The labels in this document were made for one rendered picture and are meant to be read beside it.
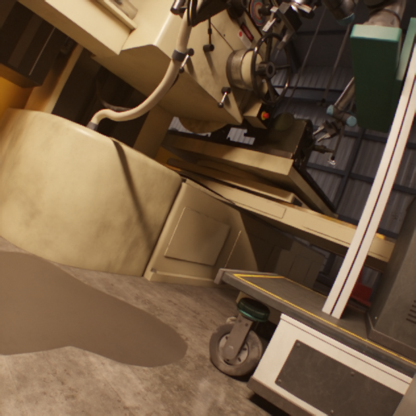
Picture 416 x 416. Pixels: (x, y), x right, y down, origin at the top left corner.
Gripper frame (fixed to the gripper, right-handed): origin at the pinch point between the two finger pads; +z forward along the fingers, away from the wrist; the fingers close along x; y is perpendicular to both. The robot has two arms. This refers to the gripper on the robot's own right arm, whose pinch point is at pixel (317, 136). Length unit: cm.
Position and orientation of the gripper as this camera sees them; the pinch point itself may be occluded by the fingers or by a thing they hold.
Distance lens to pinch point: 235.4
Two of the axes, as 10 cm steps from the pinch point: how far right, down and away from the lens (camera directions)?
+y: -5.9, -2.6, -7.7
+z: -7.7, 4.9, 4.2
